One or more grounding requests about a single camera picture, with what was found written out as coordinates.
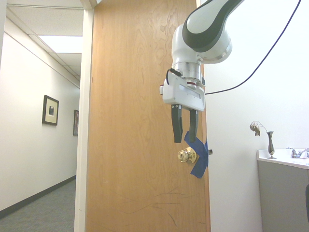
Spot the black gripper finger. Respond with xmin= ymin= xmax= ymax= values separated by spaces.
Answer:
xmin=170 ymin=104 xmax=184 ymax=144
xmin=188 ymin=109 xmax=199 ymax=142

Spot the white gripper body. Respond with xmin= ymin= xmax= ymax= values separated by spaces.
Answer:
xmin=159 ymin=68 xmax=206 ymax=112

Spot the brown wooden door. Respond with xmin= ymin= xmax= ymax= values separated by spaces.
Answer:
xmin=84 ymin=0 xmax=211 ymax=232

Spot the brass door knob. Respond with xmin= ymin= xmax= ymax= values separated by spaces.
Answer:
xmin=177 ymin=146 xmax=199 ymax=166

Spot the blue painter tape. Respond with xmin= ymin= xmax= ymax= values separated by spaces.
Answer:
xmin=183 ymin=130 xmax=209 ymax=180

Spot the silver bud vase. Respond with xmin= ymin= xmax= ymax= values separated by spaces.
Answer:
xmin=267 ymin=131 xmax=277 ymax=160

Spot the small dark framed picture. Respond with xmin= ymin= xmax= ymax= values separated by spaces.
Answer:
xmin=73 ymin=109 xmax=80 ymax=136

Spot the chrome sink faucet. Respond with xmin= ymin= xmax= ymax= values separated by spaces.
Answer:
xmin=286 ymin=146 xmax=309 ymax=159

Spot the grey vanity cabinet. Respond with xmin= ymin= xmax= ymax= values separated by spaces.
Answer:
xmin=256 ymin=148 xmax=309 ymax=232

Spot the large black framed picture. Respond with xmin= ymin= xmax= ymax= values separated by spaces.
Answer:
xmin=42 ymin=95 xmax=60 ymax=126

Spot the ceiling light panel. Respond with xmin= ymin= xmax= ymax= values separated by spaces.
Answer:
xmin=38 ymin=35 xmax=84 ymax=52

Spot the white door frame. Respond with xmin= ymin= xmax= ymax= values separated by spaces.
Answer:
xmin=73 ymin=0 xmax=98 ymax=232

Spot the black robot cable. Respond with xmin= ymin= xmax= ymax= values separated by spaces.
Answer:
xmin=205 ymin=0 xmax=303 ymax=95

